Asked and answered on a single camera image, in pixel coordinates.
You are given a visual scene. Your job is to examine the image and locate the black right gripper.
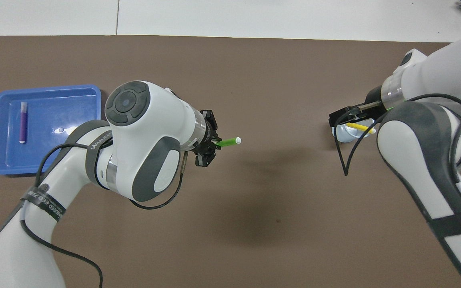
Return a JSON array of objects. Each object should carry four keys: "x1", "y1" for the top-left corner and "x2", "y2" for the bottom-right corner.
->
[{"x1": 329, "y1": 86, "x2": 387, "y2": 127}]

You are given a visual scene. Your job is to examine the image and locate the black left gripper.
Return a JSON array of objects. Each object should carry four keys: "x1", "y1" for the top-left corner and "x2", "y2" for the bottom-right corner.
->
[{"x1": 195, "y1": 109, "x2": 218, "y2": 168}]

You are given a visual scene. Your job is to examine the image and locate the yellow pen white caps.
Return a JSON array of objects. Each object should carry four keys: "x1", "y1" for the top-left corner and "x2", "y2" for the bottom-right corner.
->
[{"x1": 345, "y1": 122, "x2": 377, "y2": 134}]

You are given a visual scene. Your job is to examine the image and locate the green pen white caps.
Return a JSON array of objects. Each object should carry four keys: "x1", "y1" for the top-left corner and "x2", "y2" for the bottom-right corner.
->
[{"x1": 214, "y1": 137, "x2": 242, "y2": 148}]

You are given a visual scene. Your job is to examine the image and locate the purple pen white caps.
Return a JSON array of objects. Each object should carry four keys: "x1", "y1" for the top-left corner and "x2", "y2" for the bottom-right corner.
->
[{"x1": 18, "y1": 101, "x2": 28, "y2": 145}]

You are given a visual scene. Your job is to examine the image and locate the blue plastic tray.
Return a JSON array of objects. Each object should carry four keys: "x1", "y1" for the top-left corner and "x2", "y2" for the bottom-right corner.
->
[{"x1": 0, "y1": 84, "x2": 102, "y2": 176}]

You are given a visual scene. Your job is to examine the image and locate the clear plastic cup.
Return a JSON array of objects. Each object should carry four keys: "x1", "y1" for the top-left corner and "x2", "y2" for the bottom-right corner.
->
[{"x1": 331, "y1": 118, "x2": 375, "y2": 143}]

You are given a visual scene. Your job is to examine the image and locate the brown table mat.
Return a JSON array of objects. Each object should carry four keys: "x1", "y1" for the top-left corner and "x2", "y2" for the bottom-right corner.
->
[{"x1": 0, "y1": 35, "x2": 461, "y2": 288}]

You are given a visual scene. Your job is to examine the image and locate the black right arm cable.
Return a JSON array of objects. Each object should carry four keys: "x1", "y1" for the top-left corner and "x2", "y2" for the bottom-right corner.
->
[{"x1": 333, "y1": 93, "x2": 461, "y2": 177}]

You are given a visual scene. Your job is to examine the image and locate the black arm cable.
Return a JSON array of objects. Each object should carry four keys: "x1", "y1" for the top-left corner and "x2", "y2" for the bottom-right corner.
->
[
  {"x1": 20, "y1": 138, "x2": 186, "y2": 288},
  {"x1": 333, "y1": 93, "x2": 461, "y2": 177}
]

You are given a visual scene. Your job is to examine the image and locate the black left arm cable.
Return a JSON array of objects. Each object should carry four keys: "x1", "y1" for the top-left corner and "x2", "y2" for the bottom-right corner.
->
[{"x1": 20, "y1": 138, "x2": 186, "y2": 288}]

